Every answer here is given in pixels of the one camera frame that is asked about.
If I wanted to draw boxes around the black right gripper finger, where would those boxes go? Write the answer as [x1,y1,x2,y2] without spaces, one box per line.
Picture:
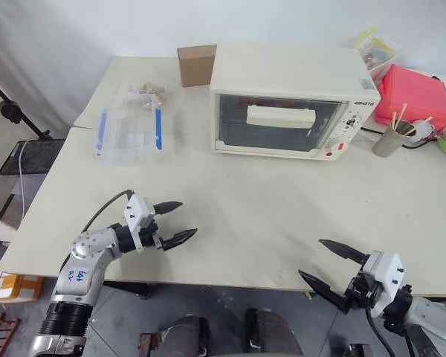
[317,239,366,266]
[298,269,349,314]

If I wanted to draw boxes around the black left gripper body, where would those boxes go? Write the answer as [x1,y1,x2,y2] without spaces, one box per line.
[139,205,169,251]

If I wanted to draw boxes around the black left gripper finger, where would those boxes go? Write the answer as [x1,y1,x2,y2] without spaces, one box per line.
[159,228,199,251]
[154,201,184,216]

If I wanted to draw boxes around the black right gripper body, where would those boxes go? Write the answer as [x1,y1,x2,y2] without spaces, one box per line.
[342,270,383,311]

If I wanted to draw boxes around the white timer knob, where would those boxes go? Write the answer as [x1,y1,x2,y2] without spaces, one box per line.
[327,135,349,152]

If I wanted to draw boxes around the white toaster oven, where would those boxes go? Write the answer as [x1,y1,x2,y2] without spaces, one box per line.
[208,43,381,162]

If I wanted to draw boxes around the dark rounded shape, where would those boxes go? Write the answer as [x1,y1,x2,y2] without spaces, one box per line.
[158,314,212,357]
[244,307,305,357]

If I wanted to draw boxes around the clear container with blue clips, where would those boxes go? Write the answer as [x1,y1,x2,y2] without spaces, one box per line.
[92,95,165,167]

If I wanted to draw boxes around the clear bag of wooden pieces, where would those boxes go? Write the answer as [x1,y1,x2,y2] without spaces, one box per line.
[116,82,169,110]

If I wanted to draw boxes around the grey metal cup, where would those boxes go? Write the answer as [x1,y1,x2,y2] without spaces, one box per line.
[371,119,418,158]

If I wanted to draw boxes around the brown cardboard box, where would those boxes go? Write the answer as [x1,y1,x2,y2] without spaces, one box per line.
[176,44,219,89]

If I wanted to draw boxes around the black mesh tray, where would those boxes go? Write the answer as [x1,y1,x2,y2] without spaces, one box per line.
[0,138,66,176]

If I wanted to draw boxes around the wooden chopstick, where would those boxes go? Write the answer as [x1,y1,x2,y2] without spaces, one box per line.
[391,103,409,132]
[404,115,433,137]

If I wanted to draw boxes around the small white cup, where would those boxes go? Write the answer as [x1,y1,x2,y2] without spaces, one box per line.
[407,119,436,145]

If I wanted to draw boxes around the yellow cardboard boxes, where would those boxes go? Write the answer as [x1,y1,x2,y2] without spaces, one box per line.
[0,263,46,305]

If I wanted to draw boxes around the red plastic box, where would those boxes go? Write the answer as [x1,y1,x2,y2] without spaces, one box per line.
[373,63,446,129]

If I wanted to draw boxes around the black tripod stand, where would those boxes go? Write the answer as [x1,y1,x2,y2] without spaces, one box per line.
[0,68,54,141]

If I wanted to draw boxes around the clear bin with small items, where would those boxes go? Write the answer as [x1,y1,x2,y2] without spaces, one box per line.
[354,25,410,81]

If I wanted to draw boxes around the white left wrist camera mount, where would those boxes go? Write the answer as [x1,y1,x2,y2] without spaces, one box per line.
[123,193,154,255]

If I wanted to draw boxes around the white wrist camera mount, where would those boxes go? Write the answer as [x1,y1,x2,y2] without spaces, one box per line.
[123,193,154,255]
[361,250,405,319]

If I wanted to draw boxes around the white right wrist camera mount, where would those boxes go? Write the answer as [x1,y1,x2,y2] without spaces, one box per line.
[361,250,405,319]

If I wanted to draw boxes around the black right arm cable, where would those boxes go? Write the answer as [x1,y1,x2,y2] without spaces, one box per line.
[364,307,419,357]

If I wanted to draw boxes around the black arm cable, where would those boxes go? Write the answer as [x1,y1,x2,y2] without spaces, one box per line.
[364,307,419,357]
[58,190,137,277]

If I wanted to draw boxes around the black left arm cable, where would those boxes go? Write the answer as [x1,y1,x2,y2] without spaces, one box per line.
[58,190,137,277]

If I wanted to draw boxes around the black power cord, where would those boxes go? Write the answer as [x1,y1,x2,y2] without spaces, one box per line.
[359,126,442,150]

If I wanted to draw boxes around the glass oven door with handle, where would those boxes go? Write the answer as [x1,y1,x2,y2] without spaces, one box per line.
[213,92,351,154]

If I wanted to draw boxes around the thin white cable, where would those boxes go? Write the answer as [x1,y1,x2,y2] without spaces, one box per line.
[16,140,28,217]

